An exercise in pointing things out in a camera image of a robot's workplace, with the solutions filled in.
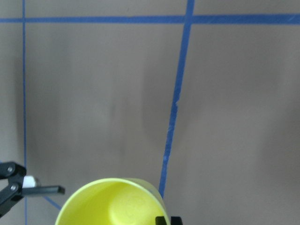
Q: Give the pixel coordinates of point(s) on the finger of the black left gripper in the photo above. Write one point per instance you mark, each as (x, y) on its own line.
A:
(20, 185)

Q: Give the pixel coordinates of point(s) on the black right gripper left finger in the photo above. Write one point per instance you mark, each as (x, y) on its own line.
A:
(160, 220)

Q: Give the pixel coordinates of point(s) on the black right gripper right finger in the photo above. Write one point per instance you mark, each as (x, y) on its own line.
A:
(175, 220)

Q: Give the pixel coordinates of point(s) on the yellow plastic cup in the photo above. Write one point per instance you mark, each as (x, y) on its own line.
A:
(114, 201)

